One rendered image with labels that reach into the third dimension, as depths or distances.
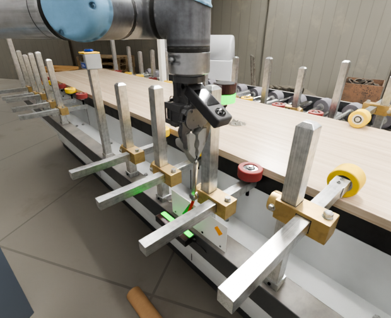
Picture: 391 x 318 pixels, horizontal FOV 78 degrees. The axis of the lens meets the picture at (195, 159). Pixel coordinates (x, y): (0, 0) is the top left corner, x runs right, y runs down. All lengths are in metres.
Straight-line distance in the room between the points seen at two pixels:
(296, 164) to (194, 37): 0.31
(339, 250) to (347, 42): 5.43
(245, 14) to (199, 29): 5.47
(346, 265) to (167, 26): 0.78
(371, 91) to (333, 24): 1.64
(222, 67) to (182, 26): 4.00
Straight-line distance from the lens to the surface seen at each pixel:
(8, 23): 0.56
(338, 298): 0.89
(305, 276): 0.90
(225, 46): 4.54
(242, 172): 0.77
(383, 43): 6.21
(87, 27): 0.43
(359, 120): 1.35
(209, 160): 0.66
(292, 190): 0.54
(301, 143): 0.49
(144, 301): 1.45
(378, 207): 0.78
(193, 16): 0.51
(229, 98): 0.63
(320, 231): 0.55
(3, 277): 1.46
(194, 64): 0.51
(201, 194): 0.73
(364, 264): 0.85
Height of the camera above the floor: 1.29
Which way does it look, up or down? 27 degrees down
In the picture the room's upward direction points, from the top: straight up
